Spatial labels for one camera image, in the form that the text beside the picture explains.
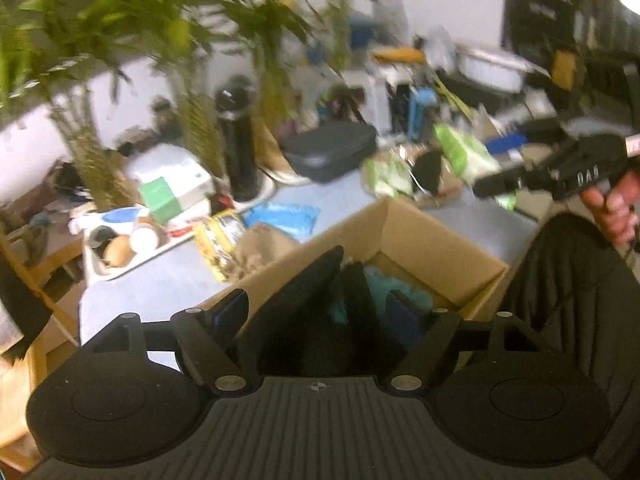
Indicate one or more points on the person's right leg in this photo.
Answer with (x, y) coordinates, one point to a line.
(565, 285)

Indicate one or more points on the yellow packet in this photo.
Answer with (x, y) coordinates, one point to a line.
(400, 53)

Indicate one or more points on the white and blue tube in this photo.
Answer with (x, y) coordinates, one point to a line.
(120, 215)

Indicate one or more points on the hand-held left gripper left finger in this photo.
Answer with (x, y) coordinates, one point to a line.
(230, 312)

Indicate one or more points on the black eye mask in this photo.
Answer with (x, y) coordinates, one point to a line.
(430, 172)

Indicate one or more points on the light blue box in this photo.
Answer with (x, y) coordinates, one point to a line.
(422, 112)

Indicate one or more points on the green and white box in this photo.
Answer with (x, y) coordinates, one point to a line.
(160, 197)

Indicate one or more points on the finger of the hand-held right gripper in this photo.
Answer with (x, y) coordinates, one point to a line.
(540, 132)
(505, 180)

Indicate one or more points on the orange packet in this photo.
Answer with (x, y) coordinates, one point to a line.
(564, 70)

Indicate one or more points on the dark cabinet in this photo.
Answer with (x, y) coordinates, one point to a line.
(550, 10)

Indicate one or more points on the black bag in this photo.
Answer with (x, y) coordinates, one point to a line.
(20, 300)

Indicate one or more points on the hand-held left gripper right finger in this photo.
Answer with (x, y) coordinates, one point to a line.
(405, 320)

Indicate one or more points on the grey hard case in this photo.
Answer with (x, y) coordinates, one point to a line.
(330, 147)

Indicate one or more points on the green and white wipe packet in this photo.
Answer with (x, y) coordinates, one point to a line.
(385, 175)
(465, 152)

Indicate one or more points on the cluttered wooden shelf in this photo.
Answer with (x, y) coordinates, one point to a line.
(50, 195)

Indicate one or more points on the person's right hand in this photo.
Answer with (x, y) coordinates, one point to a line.
(617, 210)

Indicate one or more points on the cardboard box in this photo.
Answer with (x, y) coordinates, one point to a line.
(350, 235)

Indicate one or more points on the blue plastic packet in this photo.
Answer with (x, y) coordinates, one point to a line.
(285, 212)

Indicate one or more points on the white plastic bag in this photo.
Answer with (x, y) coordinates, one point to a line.
(160, 160)

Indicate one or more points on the dark round jar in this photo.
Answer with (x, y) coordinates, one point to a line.
(102, 240)

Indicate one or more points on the white round jar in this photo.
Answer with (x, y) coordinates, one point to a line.
(145, 239)

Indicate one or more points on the yellow wet wipes pack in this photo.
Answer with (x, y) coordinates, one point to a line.
(220, 240)

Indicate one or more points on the black knit hat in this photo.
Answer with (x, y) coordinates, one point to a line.
(310, 330)

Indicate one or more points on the open white box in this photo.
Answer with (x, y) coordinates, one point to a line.
(377, 105)

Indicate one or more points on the brown paper bag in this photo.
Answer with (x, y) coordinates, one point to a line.
(270, 150)

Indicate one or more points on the lucky bamboo in glass vase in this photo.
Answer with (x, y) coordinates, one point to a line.
(272, 95)
(342, 35)
(200, 130)
(90, 160)

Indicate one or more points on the red and white box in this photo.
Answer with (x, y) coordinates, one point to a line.
(190, 220)

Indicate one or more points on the woven plate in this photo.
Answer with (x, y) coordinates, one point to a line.
(405, 150)

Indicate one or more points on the white plastic basin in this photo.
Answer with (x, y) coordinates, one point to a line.
(495, 67)

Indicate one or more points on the wooden chair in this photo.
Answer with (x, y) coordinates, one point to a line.
(15, 410)

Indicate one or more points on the blue bag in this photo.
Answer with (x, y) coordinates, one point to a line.
(362, 27)

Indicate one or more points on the tall black box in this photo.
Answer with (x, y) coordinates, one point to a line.
(397, 110)

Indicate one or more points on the black thermos bottle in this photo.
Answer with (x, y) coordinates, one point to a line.
(239, 150)

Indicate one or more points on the teal cloth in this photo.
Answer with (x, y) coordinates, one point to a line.
(395, 282)

